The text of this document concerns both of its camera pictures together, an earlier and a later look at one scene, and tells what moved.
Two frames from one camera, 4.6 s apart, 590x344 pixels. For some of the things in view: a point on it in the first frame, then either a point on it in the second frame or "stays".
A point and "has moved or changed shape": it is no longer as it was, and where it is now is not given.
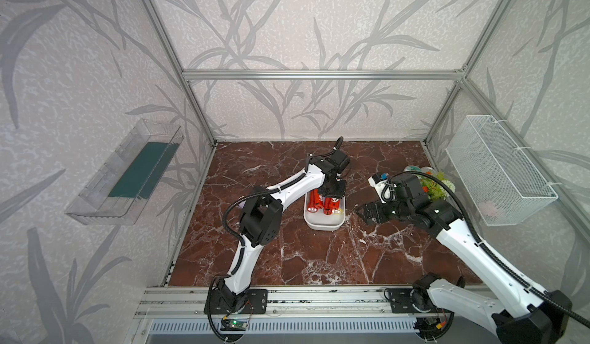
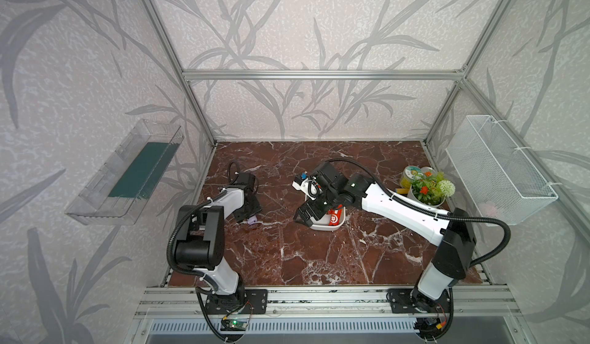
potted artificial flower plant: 433,189 stays
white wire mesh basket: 504,189 stays
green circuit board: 233,325 stays
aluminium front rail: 189,302 stays
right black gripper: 376,205 -> 306,206
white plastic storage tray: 320,221 stays
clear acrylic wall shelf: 117,193 stays
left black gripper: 341,193 -> 256,208
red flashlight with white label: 329,204 has moved or changed shape
